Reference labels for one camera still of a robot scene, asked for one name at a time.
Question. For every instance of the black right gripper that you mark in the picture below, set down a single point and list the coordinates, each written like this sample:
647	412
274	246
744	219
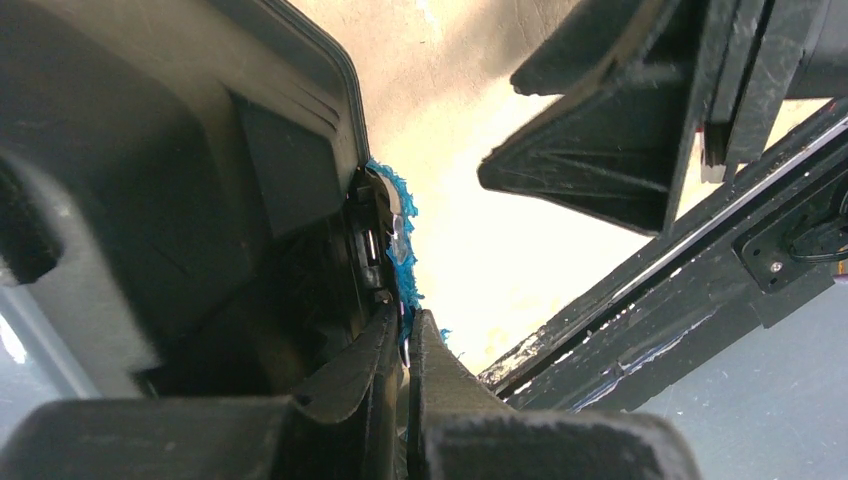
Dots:
775	51

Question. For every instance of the black plastic toolbox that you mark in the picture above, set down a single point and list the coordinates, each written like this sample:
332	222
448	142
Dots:
185	204

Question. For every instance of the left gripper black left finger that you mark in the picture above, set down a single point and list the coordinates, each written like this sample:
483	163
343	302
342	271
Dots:
340	423

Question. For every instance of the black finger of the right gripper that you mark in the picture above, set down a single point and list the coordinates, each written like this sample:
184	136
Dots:
615	152

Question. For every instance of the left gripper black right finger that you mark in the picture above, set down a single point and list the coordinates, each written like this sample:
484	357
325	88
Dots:
458	429

